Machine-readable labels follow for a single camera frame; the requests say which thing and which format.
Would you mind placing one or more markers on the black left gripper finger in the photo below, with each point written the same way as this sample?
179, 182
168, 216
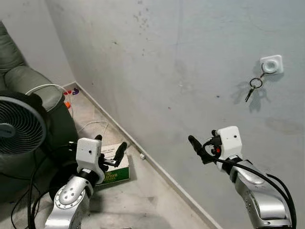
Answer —
121, 152
98, 138

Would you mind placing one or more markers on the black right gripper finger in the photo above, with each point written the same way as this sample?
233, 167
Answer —
195, 145
214, 132

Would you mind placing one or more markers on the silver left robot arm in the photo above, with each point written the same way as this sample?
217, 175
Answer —
69, 205

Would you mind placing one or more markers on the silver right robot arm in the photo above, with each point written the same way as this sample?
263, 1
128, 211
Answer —
257, 200

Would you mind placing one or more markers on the white and green cardboard box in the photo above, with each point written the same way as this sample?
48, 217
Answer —
116, 174

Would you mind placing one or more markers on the small white block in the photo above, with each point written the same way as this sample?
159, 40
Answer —
142, 156

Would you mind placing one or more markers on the small orange object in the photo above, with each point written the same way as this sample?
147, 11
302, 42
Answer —
67, 104

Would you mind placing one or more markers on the white skirting board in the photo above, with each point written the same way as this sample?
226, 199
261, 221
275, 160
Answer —
181, 191

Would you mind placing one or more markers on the small purple toy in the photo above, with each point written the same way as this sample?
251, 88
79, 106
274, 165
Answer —
75, 90

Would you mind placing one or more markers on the small red toy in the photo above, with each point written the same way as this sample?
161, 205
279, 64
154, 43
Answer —
66, 91

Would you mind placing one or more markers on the black floor fan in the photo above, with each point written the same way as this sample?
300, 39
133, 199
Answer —
21, 124

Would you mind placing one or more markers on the grey green sofa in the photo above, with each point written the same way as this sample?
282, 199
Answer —
28, 81

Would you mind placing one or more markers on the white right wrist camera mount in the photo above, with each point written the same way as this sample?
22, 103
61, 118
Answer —
229, 140

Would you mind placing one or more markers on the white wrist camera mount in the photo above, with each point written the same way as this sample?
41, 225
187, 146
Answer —
88, 152
229, 140

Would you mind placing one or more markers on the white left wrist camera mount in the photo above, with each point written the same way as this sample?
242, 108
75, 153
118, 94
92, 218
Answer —
88, 152

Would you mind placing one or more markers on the white square wall hook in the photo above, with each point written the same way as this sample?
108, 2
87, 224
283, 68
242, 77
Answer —
271, 64

